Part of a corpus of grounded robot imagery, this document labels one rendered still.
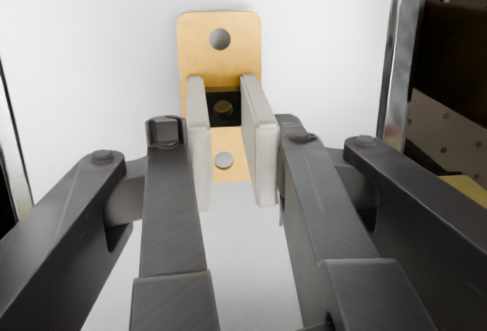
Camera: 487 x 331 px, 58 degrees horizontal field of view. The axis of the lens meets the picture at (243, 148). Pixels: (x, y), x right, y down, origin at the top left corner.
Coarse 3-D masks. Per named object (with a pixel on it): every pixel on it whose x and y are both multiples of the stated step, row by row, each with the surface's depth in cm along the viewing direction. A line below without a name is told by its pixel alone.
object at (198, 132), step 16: (192, 80) 19; (192, 96) 17; (192, 112) 15; (192, 128) 14; (208, 128) 14; (192, 144) 14; (208, 144) 14; (192, 160) 14; (208, 160) 14; (208, 176) 14; (208, 192) 14; (208, 208) 15
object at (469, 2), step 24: (432, 0) 29; (456, 0) 28; (480, 0) 28; (432, 24) 26; (456, 24) 24; (480, 24) 22; (432, 48) 26; (456, 48) 24; (480, 48) 22; (432, 72) 27; (456, 72) 24; (480, 72) 22; (432, 96) 27; (456, 96) 24; (480, 96) 22; (480, 120) 22
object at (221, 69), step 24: (192, 24) 19; (216, 24) 19; (240, 24) 20; (192, 48) 20; (240, 48) 20; (192, 72) 20; (216, 72) 20; (240, 72) 20; (216, 96) 20; (240, 96) 20; (216, 120) 20; (240, 120) 20; (216, 144) 22; (240, 144) 22; (216, 168) 22; (240, 168) 22
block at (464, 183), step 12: (408, 144) 31; (408, 156) 29; (420, 156) 29; (432, 168) 27; (444, 180) 25; (456, 180) 25; (468, 180) 25; (468, 192) 24; (480, 192) 24; (480, 204) 22
